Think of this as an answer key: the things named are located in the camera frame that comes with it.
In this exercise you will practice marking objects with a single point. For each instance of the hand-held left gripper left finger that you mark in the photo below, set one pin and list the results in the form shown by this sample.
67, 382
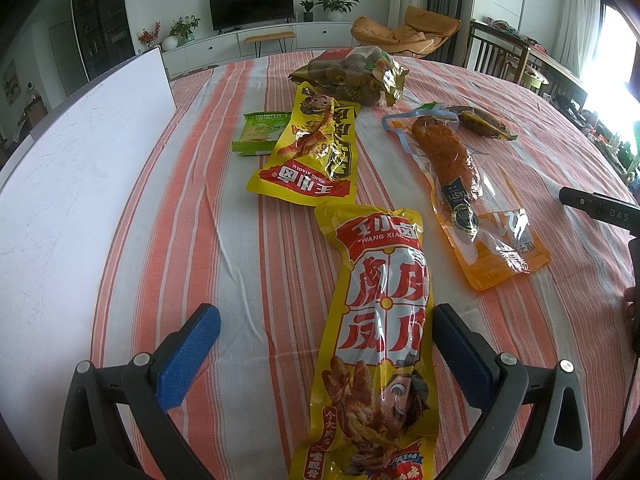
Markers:
187, 360

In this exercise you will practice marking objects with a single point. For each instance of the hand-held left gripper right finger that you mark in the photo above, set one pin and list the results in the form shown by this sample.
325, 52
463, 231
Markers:
462, 357

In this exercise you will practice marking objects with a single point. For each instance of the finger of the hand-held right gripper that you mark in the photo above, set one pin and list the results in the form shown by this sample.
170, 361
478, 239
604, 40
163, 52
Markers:
600, 210

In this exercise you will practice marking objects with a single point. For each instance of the yellow red chicken feet packet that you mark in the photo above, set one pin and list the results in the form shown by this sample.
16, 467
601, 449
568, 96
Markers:
375, 310

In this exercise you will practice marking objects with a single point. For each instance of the small dark green-edged packet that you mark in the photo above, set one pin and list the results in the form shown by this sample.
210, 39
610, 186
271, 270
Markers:
485, 122

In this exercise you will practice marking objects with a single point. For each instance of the orange clear sausage packet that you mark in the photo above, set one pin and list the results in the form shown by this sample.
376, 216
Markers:
450, 160

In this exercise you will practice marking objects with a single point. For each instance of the white cardboard box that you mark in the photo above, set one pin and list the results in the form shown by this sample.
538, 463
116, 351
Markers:
75, 170

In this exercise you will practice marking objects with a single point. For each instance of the yellow monkey print snack packet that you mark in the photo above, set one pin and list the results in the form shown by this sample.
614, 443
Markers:
310, 160

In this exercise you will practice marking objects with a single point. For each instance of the small green snack packet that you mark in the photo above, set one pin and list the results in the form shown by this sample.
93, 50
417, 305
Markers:
257, 132

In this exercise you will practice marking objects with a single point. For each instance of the gold bag of brown nuts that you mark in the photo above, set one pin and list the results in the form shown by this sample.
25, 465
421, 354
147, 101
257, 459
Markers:
345, 77

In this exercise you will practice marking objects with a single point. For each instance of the person's right hand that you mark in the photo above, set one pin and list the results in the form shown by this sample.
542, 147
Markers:
630, 300

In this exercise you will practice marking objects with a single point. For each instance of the cluttered dining table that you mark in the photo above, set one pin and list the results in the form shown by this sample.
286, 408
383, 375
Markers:
555, 75

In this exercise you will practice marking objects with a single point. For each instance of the dark wooden chair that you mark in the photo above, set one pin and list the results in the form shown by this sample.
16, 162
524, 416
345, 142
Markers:
495, 55

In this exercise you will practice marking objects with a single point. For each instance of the orange lounge chair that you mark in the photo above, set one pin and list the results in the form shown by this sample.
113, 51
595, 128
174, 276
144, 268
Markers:
400, 35

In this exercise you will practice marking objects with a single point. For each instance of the white television cabinet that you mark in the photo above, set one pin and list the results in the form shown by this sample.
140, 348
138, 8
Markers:
225, 52

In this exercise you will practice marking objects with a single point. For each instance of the red flower plant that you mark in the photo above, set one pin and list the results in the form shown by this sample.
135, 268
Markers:
150, 35

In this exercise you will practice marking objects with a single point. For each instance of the green plant with white vase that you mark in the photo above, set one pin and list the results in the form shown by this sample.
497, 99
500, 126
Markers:
182, 27

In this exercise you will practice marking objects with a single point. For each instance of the wooden bench with hairpin legs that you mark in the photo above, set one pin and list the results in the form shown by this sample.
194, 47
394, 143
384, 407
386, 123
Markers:
270, 37

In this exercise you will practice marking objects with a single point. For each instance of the large leafy plant white pot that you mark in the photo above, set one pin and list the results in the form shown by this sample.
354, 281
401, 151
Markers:
337, 2

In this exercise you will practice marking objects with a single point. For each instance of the small plant in dark pot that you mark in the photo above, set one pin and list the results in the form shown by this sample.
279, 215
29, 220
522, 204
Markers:
306, 10

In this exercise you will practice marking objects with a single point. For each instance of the dark glass cabinet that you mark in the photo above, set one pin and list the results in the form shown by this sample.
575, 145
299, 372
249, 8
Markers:
97, 15

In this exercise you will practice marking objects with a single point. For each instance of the black television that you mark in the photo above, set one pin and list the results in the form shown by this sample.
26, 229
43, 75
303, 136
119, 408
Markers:
250, 5

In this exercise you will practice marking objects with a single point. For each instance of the framed wall picture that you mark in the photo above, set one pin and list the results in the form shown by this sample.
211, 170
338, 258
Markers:
11, 89

